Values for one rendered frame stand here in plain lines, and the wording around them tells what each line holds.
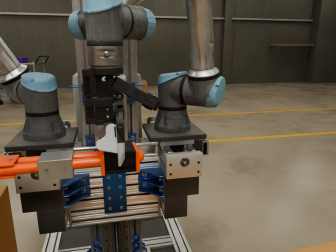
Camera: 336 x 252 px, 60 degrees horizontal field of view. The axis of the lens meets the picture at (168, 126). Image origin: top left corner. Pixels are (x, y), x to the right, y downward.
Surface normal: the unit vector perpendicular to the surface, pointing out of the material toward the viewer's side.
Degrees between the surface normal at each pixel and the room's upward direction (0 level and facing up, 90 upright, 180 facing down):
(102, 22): 90
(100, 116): 90
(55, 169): 90
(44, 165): 90
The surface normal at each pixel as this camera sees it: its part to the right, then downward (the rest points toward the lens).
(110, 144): 0.24, -0.09
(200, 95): -0.45, 0.40
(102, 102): 0.25, 0.25
